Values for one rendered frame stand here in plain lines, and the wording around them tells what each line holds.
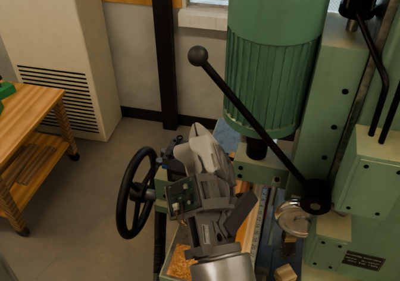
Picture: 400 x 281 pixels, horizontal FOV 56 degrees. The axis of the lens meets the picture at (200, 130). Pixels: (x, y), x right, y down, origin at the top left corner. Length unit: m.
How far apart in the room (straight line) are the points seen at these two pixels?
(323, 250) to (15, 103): 1.75
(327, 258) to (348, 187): 0.21
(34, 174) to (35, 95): 0.43
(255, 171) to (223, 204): 0.38
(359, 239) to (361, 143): 0.34
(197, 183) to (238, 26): 0.29
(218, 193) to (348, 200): 0.26
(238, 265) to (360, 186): 0.27
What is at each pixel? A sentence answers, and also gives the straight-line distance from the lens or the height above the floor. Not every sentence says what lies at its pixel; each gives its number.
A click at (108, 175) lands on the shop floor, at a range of 2.37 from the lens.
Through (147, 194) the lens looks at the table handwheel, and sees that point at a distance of 1.17.
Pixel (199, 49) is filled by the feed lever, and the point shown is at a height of 1.42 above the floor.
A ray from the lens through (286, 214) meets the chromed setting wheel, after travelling 0.87.
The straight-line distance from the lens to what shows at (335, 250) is 0.84.
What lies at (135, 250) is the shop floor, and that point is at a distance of 2.03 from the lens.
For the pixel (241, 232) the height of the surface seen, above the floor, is 0.94.
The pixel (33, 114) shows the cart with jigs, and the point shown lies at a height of 0.53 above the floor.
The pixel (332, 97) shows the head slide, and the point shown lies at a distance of 0.73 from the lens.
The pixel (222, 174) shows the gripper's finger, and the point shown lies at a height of 1.30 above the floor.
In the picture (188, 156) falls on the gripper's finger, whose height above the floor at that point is 1.29.
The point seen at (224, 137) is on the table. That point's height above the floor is 0.90.
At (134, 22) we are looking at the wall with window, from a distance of 2.33.
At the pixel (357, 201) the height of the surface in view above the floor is 1.19.
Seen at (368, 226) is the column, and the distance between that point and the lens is 0.92.
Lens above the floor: 1.73
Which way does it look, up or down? 42 degrees down
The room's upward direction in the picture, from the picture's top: straight up
